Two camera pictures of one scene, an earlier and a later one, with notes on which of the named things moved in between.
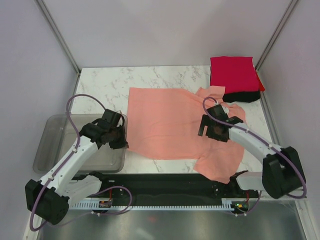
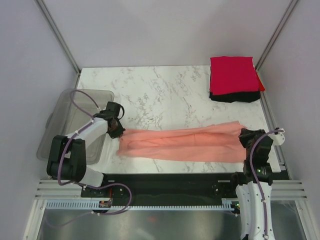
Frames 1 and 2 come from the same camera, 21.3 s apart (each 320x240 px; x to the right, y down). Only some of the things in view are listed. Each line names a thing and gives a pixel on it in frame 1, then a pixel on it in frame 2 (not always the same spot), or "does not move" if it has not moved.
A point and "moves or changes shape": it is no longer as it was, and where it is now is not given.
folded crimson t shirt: (237, 74) does not move
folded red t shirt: (261, 86) does not move
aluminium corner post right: (277, 31) does not move
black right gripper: (206, 121) -> (245, 134)
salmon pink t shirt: (165, 124) moves or changes shape
